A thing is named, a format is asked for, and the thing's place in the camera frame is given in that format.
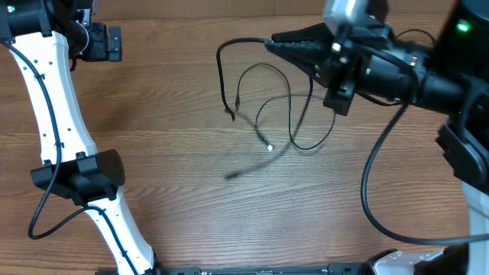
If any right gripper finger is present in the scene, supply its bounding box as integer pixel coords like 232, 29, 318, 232
270, 23, 334, 43
264, 40, 332, 86

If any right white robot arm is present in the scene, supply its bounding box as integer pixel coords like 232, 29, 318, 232
265, 0, 488, 274

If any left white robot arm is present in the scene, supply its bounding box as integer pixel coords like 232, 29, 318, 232
1, 0, 163, 274

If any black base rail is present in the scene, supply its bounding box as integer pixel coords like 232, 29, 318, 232
144, 263, 371, 275

